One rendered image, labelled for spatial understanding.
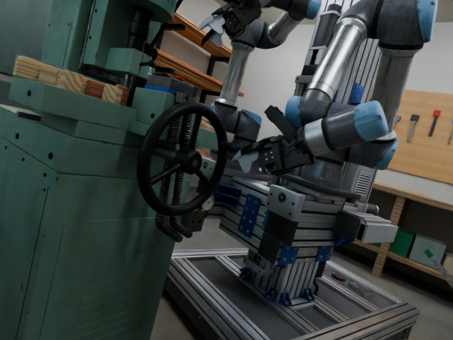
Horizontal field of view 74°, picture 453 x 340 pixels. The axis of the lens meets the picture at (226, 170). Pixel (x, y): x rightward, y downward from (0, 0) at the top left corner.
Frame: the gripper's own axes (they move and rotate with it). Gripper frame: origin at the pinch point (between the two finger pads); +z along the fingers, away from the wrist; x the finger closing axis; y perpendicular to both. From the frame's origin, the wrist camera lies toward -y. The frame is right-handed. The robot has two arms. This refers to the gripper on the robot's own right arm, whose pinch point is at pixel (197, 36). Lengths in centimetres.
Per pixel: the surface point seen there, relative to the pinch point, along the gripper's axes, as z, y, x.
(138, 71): 21.0, -2.1, -4.8
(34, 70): 39.2, -12.7, -21.5
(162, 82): 17.0, 8.3, -18.5
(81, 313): 75, 42, -18
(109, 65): 27.0, -10.8, -0.2
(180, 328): 84, 84, 31
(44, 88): 36.2, -2.4, -33.4
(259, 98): -69, 21, 359
